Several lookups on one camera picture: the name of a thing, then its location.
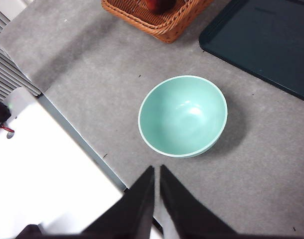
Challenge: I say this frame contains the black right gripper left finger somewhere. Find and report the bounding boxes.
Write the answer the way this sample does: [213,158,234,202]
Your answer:
[79,165,155,239]

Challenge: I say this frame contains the black rectangular tray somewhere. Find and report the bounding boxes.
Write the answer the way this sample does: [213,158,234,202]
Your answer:
[198,0,304,105]

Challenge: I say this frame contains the grey ribbed panel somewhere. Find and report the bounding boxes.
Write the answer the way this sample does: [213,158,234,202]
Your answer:
[0,4,42,102]

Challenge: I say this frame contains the red cable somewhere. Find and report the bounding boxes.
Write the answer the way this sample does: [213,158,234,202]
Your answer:
[0,123,15,133]

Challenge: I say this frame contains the brown wicker basket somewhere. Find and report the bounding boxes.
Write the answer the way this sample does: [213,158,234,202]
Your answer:
[101,0,215,44]

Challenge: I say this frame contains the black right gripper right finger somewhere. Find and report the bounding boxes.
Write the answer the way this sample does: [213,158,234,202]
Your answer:
[159,164,239,239]

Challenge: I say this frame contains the teal bowl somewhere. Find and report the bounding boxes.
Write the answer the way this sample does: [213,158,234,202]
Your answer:
[138,75,229,159]

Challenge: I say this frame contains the dark red plum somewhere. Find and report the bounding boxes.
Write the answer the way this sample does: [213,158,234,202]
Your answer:
[145,0,177,14]

